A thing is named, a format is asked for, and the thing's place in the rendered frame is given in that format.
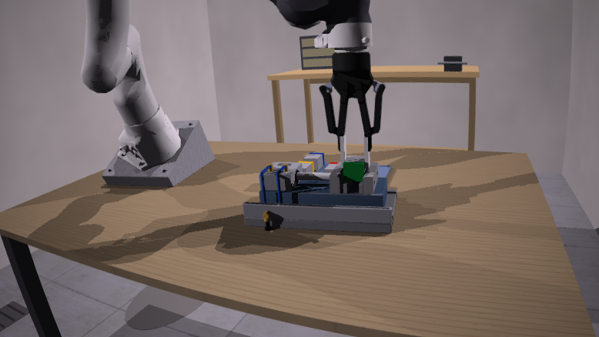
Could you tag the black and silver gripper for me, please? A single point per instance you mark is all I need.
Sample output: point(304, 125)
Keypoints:
point(350, 81)

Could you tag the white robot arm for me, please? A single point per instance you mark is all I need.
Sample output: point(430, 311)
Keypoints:
point(108, 67)

